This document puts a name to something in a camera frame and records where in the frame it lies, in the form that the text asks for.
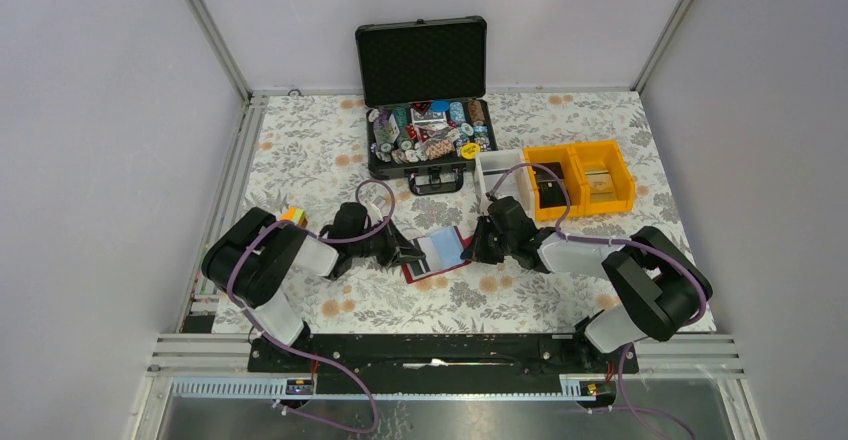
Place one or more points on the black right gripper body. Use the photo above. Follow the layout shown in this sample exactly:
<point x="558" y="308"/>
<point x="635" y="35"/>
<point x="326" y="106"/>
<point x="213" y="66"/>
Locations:
<point x="506" y="243"/>

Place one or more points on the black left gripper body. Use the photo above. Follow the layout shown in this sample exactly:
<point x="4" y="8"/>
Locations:
<point x="382" y="246"/>

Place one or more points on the black credit card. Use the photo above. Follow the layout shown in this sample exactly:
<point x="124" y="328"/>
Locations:
<point x="419" y="268"/>

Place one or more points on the black poker chip case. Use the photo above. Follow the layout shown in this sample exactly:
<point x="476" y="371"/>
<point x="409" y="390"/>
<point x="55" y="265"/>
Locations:
<point x="424" y="84"/>

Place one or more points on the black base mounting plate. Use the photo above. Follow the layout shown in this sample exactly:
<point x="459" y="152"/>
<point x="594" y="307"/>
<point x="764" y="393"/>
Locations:
<point x="361" y="356"/>

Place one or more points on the beige cards in yellow bin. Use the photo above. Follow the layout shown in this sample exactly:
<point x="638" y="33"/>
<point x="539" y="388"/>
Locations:
<point x="600" y="182"/>

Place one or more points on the white plastic bin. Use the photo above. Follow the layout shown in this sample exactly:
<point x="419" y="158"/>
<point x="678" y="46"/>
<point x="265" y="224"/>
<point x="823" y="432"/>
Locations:
<point x="492" y="166"/>

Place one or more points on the yellow bin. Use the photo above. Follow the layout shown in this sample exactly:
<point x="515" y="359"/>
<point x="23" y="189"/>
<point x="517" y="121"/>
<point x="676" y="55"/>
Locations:
<point x="575" y="183"/>
<point x="607" y="155"/>

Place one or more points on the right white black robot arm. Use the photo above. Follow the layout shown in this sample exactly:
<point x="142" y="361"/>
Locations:
<point x="659" y="288"/>

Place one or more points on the red leather card holder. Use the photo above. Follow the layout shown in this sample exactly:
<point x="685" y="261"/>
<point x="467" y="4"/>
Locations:
<point x="453" y="240"/>

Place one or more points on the white grey credit card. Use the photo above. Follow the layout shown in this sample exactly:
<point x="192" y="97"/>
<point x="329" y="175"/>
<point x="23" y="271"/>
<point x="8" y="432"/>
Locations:
<point x="434" y="249"/>

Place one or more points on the yellow round dealer chip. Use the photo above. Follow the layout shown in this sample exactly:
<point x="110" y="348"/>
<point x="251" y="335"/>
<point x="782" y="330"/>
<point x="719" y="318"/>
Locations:
<point x="469" y="150"/>

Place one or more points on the orange green sticky note block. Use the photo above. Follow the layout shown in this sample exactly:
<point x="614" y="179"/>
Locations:
<point x="295" y="215"/>

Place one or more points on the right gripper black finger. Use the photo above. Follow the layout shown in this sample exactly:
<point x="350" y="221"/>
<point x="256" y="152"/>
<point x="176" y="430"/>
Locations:
<point x="475" y="250"/>
<point x="484" y="227"/>

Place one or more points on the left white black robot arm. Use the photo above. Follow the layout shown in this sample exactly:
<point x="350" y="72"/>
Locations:
<point x="251" y="260"/>

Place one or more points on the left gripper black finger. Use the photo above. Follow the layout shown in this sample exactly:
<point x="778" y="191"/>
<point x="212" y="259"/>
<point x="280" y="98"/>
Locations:
<point x="403" y="253"/>
<point x="395" y="239"/>

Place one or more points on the white slotted cable duct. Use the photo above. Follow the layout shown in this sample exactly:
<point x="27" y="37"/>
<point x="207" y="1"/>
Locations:
<point x="409" y="385"/>

